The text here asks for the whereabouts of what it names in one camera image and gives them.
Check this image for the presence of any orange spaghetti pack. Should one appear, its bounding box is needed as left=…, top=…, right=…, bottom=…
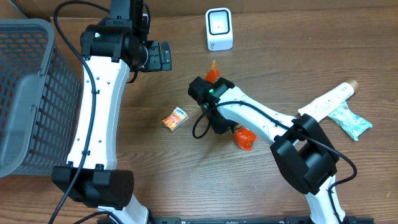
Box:
left=204, top=60, right=257, bottom=151

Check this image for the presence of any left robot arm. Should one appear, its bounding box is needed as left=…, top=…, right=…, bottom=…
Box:
left=52, top=0, right=172, bottom=223

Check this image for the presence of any teal snack packet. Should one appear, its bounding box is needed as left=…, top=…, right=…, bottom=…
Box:
left=328, top=101, right=373, bottom=141

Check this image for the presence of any orange small snack box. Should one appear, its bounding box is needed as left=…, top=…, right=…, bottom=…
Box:
left=162, top=107, right=189, bottom=132

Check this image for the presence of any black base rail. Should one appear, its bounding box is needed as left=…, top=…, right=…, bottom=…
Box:
left=149, top=216, right=376, bottom=224

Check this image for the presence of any white cosmetic tube gold cap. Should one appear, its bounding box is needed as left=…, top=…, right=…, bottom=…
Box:
left=298, top=80, right=359, bottom=123

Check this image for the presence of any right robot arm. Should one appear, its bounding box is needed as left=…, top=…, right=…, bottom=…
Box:
left=188, top=77, right=346, bottom=223

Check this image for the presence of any white barcode scanner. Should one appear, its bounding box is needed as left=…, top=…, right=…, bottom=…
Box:
left=205, top=7, right=233, bottom=51

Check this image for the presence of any grey plastic mesh basket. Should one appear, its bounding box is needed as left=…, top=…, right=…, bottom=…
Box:
left=1, top=19, right=81, bottom=177

